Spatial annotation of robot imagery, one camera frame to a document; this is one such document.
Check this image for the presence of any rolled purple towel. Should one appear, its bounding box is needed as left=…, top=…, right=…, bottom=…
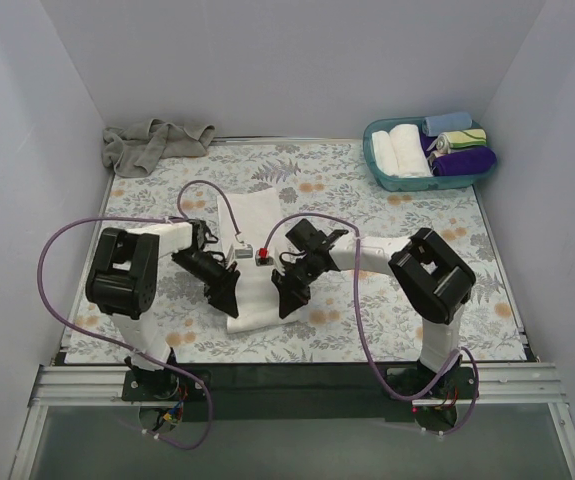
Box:
left=420, top=134, right=497, bottom=176

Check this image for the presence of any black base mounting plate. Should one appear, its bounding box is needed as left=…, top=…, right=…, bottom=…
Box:
left=121, top=362, right=475, bottom=428

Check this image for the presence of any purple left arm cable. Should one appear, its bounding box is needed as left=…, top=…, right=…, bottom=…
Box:
left=37, top=180, right=243, bottom=450

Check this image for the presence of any rolled light blue towel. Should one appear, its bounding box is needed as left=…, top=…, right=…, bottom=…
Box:
left=421, top=111, right=473, bottom=137

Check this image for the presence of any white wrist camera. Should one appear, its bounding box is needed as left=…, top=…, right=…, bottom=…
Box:
left=254, top=247, right=280, bottom=268
left=226, top=241, right=254, bottom=263

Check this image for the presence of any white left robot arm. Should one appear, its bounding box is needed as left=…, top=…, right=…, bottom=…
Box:
left=85, top=219, right=240, bottom=400

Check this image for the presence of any aluminium frame rail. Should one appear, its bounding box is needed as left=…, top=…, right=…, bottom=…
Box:
left=10, top=362, right=575, bottom=479

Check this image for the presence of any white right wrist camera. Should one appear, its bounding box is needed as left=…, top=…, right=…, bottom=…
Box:
left=254, top=247, right=280, bottom=268

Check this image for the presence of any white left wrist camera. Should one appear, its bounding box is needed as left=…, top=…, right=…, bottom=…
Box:
left=226, top=241, right=254, bottom=263

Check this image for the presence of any crumpled grey towel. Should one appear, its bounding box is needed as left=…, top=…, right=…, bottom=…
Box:
left=101, top=118, right=216, bottom=178

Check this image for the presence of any floral patterned table mat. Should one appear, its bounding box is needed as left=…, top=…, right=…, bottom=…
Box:
left=61, top=141, right=528, bottom=365

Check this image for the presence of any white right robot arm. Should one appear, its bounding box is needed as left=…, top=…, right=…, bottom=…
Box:
left=271, top=214, right=476, bottom=402

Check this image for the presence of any teal plastic basket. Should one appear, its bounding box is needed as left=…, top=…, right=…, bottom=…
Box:
left=362, top=116, right=498, bottom=193

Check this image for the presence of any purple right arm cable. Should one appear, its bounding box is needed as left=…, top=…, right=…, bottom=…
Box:
left=261, top=212, right=481, bottom=437

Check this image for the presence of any rolled green striped towel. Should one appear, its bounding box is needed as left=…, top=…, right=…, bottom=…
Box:
left=429, top=128, right=487, bottom=154

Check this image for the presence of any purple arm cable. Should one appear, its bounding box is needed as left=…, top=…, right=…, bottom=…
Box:
left=261, top=212, right=481, bottom=437
left=37, top=180, right=243, bottom=450

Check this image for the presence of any white towel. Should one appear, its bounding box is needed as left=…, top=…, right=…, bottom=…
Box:
left=389, top=124, right=431, bottom=178
left=371, top=130, right=399, bottom=177
left=217, top=187, right=296, bottom=334

